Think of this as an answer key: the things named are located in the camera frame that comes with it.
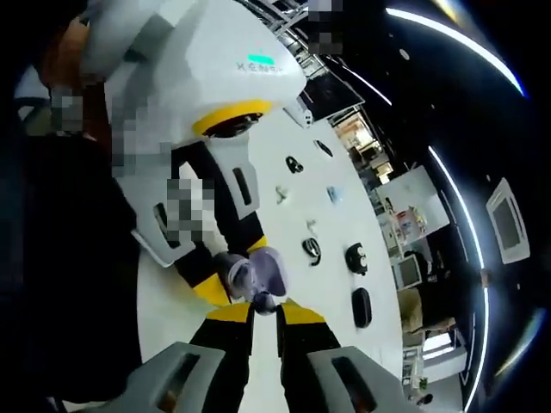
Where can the black and white small device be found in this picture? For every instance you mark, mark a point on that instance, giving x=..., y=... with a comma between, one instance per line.
x=323, y=147

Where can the pink display shelf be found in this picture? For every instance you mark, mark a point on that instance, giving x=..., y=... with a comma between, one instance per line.
x=409, y=223

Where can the person's left hand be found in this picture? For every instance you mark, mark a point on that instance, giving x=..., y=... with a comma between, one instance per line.
x=64, y=60

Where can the ceiling light strip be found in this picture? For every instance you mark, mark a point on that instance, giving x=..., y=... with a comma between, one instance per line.
x=469, y=223
x=456, y=35

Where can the light blue earbud case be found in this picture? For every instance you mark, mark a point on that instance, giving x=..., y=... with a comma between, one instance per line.
x=335, y=195

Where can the black ear-hook earbud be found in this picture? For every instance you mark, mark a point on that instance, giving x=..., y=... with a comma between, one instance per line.
x=294, y=164
x=311, y=249

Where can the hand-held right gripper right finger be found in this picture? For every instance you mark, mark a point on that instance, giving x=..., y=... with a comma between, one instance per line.
x=301, y=357

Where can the black oval earbud case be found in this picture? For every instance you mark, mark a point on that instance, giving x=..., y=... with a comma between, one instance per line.
x=360, y=306

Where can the ceiling air conditioner vent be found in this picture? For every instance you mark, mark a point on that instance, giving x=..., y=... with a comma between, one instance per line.
x=508, y=228

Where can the person's dark shirt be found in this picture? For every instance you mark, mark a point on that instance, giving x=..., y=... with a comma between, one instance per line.
x=64, y=258

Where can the greyish lilac earbud case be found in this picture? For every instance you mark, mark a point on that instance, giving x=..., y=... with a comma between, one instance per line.
x=271, y=271

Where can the white table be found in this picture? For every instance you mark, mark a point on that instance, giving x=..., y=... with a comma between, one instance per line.
x=331, y=292

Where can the grey earbud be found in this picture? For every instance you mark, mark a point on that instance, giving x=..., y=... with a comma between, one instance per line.
x=263, y=303
x=240, y=275

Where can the black googly-eyed earbud case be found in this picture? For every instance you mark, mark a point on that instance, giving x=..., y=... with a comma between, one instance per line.
x=357, y=258

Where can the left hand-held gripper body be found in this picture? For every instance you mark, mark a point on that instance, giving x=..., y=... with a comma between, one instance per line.
x=215, y=51

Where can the white office chair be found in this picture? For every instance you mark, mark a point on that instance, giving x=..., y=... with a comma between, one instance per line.
x=406, y=271

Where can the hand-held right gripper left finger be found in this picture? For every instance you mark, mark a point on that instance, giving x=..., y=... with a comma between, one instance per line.
x=224, y=357

